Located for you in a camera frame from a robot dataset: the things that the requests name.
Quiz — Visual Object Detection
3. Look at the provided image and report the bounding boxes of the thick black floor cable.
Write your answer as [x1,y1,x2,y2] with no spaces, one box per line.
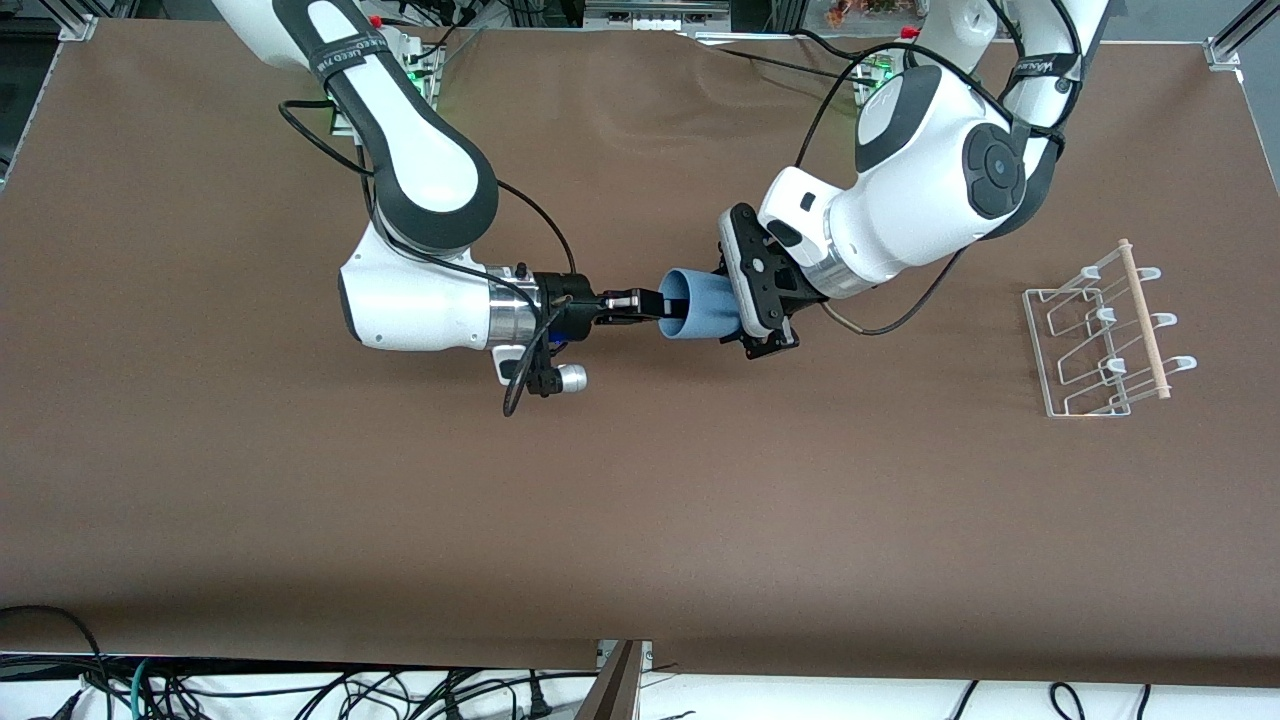
[0,604,111,720]

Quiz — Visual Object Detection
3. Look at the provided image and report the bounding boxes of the blue plastic cup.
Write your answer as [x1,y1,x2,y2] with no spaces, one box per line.
[657,267,748,344]

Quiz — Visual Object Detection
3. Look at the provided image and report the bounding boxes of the aluminium frame corner post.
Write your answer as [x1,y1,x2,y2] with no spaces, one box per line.
[55,0,99,43]
[1205,0,1280,71]

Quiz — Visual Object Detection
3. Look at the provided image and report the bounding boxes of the white wire cup rack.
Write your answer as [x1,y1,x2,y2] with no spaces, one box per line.
[1022,238,1199,419]

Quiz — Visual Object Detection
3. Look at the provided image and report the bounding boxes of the short black table cable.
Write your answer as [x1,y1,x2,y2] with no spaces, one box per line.
[795,28,881,63]

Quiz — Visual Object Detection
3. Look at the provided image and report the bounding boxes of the tangled black cable bundle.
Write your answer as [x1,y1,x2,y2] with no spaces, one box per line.
[150,668,601,720]

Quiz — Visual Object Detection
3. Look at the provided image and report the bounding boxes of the orange background objects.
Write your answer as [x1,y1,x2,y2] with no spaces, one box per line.
[825,0,901,26]

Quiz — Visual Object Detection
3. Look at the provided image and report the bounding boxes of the long black table cable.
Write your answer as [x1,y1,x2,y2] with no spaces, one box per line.
[688,33,863,86]

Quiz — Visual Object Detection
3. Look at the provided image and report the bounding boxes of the brown table cover sheet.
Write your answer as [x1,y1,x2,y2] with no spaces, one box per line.
[0,18,1280,691]

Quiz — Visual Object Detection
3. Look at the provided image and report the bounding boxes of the silver metal box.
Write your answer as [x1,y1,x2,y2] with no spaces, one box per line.
[583,0,733,29]

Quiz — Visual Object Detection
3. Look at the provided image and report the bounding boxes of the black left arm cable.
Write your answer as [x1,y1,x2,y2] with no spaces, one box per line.
[795,0,1086,337]

